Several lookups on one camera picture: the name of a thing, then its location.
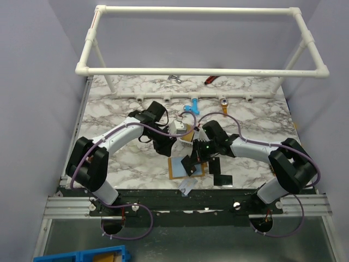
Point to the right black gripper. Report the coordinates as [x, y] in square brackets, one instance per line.
[202, 157]

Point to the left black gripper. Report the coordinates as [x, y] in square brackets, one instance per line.
[165, 148]

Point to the white plastic basket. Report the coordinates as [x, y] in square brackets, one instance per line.
[187, 140]

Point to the black credit card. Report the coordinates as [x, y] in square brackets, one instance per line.
[222, 180]
[189, 165]
[214, 166]

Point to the tan leather card holder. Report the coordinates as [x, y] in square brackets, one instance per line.
[177, 169]

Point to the white credit card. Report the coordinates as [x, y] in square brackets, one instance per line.
[187, 185]

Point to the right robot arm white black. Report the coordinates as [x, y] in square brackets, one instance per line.
[290, 163]

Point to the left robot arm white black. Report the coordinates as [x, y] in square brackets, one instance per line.
[88, 163]

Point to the blue pipe valve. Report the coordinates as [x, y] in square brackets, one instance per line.
[193, 108]

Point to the gold pipe valve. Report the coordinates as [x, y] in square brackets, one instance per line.
[224, 105]

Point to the metal clamp fitting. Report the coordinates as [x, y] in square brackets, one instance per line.
[175, 78]

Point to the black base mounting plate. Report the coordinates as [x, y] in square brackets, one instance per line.
[169, 208]

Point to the blue plastic bin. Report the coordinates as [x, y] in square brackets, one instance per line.
[88, 255]

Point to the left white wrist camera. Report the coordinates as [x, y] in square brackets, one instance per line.
[177, 128]

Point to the red handled tool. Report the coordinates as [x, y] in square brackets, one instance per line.
[210, 79]

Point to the white PVC pipe frame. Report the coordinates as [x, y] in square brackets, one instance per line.
[305, 63]

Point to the aluminium rail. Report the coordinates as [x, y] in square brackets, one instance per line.
[67, 208]

